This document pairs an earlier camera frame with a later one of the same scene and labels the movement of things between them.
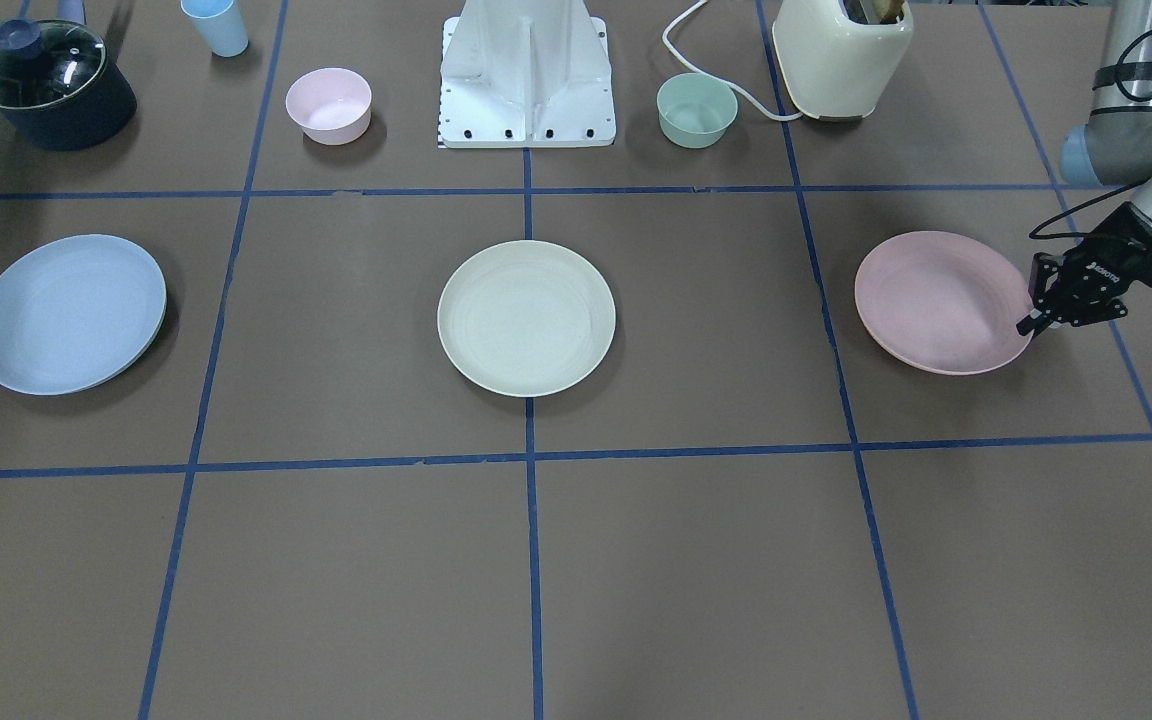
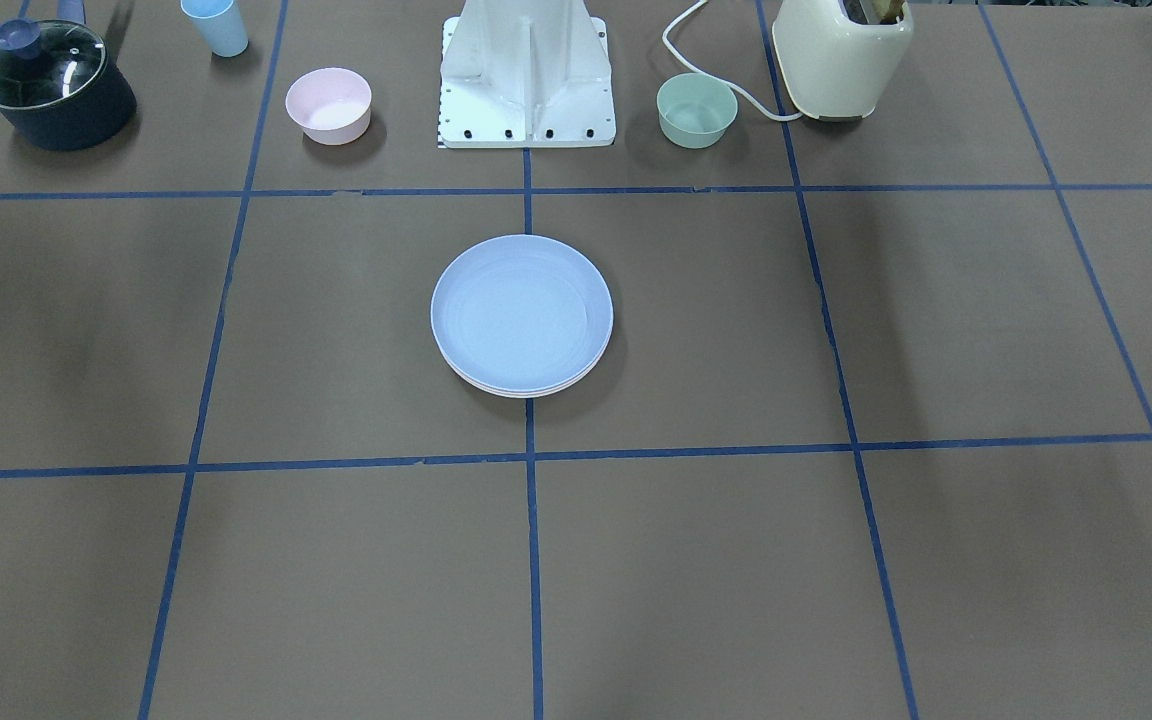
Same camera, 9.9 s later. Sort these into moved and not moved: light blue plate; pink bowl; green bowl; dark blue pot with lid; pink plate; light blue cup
Moved: pink plate; light blue plate
Not moved: pink bowl; light blue cup; dark blue pot with lid; green bowl
